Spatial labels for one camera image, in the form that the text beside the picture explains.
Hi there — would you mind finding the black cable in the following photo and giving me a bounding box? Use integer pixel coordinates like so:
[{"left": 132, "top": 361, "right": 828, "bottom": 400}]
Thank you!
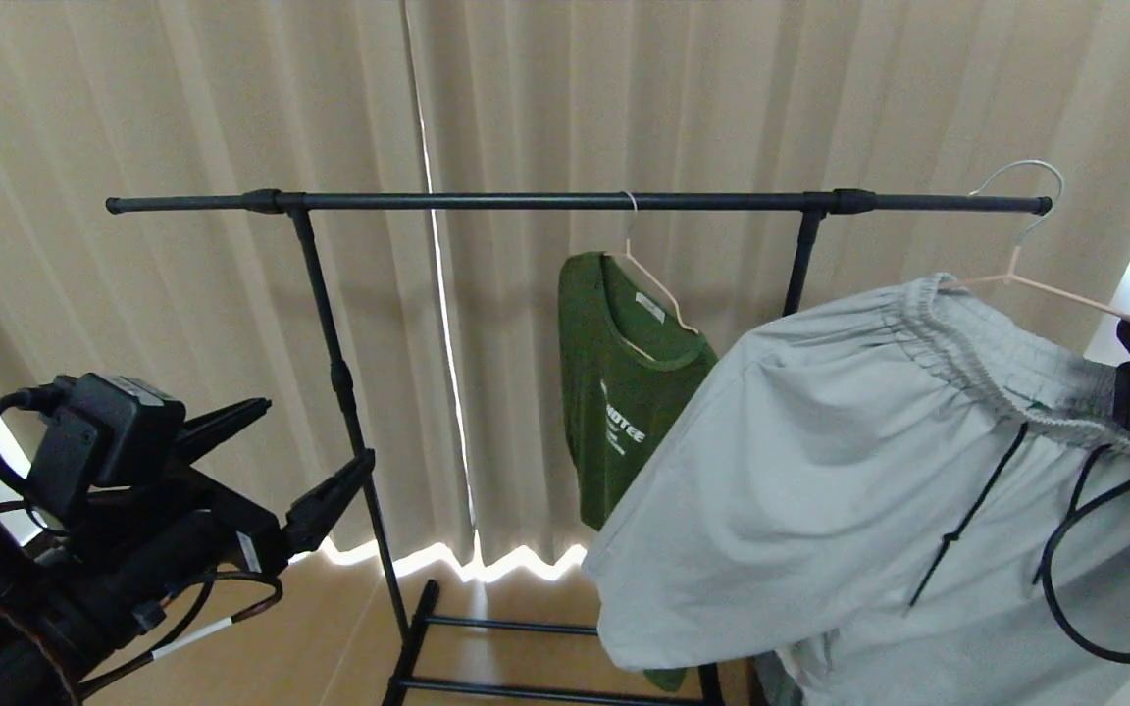
[
  {"left": 1034, "top": 441, "right": 1130, "bottom": 665},
  {"left": 79, "top": 569, "right": 284, "bottom": 697}
]

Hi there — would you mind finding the black clothes rack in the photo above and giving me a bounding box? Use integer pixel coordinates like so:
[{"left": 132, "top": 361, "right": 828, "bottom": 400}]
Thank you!
[{"left": 104, "top": 188, "right": 1054, "bottom": 706}]

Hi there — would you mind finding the green long-sleeved shirt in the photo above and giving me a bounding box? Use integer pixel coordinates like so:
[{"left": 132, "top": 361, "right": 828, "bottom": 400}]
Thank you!
[{"left": 558, "top": 252, "right": 720, "bottom": 692}]

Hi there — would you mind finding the pink clothes hanger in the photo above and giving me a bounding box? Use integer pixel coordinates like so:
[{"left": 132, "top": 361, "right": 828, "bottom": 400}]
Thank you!
[
  {"left": 604, "top": 191, "right": 701, "bottom": 364},
  {"left": 948, "top": 160, "right": 1130, "bottom": 344}
]

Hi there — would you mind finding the pale grey garment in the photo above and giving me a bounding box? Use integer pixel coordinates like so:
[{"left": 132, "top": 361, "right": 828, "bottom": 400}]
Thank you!
[{"left": 582, "top": 273, "right": 1130, "bottom": 706}]

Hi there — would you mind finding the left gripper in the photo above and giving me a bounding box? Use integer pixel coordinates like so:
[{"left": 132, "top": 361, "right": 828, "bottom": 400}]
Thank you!
[{"left": 35, "top": 397, "right": 377, "bottom": 653}]

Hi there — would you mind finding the beige curtain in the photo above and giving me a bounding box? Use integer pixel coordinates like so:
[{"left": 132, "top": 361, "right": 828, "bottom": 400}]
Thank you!
[{"left": 0, "top": 0, "right": 1130, "bottom": 580}]

